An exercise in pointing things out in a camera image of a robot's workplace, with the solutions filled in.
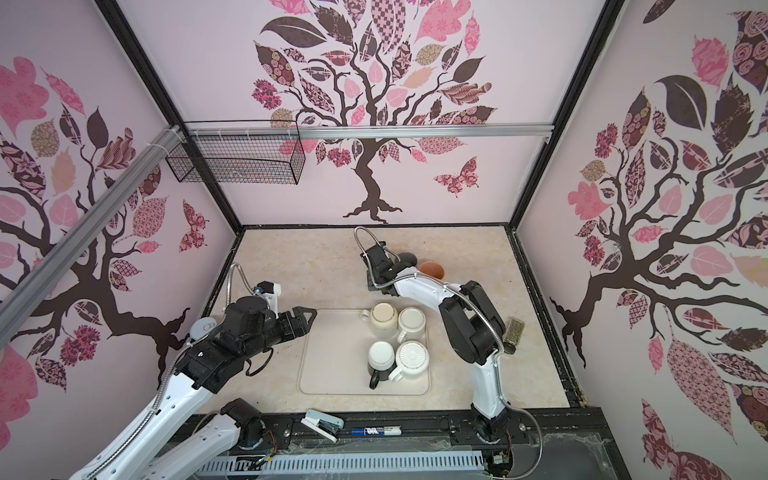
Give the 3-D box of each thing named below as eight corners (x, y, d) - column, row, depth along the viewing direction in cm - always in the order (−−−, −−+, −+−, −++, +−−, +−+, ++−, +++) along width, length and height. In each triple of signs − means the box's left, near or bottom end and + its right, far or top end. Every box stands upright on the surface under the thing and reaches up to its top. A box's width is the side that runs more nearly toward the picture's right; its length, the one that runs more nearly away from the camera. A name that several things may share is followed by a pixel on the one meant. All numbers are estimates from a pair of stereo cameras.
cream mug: (361, 338, 91) (359, 326, 84) (363, 315, 96) (361, 302, 89) (397, 338, 91) (397, 326, 84) (396, 315, 96) (397, 302, 90)
